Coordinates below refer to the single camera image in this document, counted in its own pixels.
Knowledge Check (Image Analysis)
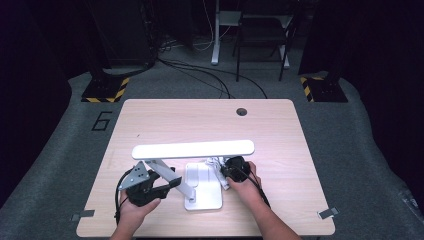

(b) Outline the person's left hand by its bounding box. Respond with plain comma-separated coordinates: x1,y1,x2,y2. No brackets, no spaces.
115,189,163,232

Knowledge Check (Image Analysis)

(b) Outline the white cable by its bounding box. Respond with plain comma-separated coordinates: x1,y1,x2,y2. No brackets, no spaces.
192,0,232,52

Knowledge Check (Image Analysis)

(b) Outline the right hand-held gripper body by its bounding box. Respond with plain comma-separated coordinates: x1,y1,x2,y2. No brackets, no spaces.
219,155,252,184

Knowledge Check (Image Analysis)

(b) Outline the person's right hand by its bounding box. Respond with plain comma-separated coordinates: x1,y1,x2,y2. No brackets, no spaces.
225,161,265,209

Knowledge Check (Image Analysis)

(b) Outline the grey tape strip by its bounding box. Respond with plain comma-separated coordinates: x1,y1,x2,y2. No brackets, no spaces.
317,206,341,220
70,208,96,222

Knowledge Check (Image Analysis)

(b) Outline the white desk lamp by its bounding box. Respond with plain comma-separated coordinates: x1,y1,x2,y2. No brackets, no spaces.
131,139,256,212

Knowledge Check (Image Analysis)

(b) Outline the black cabinet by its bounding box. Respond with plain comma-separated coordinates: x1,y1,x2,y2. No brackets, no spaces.
85,0,158,70

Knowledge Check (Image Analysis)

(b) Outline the white desk frame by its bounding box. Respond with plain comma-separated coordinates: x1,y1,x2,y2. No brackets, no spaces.
210,0,291,70

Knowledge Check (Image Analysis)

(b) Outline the black folding chair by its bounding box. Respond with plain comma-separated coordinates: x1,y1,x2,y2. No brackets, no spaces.
231,0,295,83

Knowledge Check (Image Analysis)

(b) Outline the black floor cable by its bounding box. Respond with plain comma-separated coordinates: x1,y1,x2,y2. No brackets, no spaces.
157,58,232,100
166,59,269,100

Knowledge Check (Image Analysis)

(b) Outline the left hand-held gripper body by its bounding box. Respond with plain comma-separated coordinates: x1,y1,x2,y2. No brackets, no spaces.
117,160,172,208

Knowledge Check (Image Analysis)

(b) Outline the black stand with striped base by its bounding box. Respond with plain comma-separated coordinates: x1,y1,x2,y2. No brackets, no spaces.
299,39,349,104
80,0,131,104

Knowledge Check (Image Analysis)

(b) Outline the white grey patterned cloth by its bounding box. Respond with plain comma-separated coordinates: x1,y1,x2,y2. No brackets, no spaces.
204,156,235,192

